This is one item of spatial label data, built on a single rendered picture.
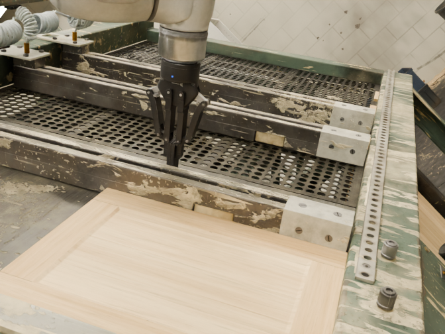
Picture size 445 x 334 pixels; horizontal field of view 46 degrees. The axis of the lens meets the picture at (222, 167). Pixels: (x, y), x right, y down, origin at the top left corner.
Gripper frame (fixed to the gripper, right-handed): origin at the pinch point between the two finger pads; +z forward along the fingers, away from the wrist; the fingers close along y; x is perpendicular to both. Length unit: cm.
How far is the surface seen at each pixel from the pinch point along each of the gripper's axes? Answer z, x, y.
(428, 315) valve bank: 5, 22, -51
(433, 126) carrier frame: 25, -144, -64
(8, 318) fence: 4.1, 48.6, 1.4
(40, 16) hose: -12, -48, 66
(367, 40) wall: 52, -513, -17
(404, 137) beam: 4, -56, -47
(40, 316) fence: 4.1, 46.6, -1.9
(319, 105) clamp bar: 3, -65, -21
